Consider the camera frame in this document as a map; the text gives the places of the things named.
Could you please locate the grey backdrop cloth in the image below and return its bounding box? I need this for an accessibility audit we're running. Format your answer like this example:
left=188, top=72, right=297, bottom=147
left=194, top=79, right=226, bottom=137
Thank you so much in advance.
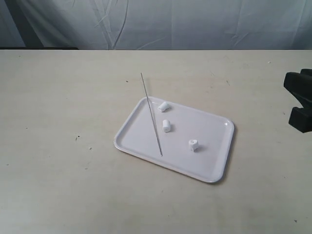
left=0, top=0, right=312, bottom=50

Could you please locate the thin metal skewer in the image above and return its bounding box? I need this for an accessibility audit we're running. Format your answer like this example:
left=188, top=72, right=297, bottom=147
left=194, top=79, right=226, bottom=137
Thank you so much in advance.
left=140, top=73, right=163, bottom=157

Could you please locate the white marshmallow skewer handle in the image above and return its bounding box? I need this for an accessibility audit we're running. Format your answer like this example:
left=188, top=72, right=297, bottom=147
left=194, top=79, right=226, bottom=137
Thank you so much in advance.
left=162, top=119, right=171, bottom=133

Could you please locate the white rectangular plastic tray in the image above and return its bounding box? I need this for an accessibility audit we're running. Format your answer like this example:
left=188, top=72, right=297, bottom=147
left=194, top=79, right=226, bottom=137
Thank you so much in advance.
left=114, top=97, right=234, bottom=183

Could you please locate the white marshmallow skewer tip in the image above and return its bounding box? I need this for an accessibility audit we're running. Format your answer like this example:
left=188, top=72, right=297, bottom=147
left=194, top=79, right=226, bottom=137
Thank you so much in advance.
left=188, top=139, right=199, bottom=152

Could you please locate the white marshmallow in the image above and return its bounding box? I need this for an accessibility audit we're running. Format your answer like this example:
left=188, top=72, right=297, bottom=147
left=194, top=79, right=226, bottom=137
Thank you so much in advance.
left=157, top=101, right=170, bottom=113

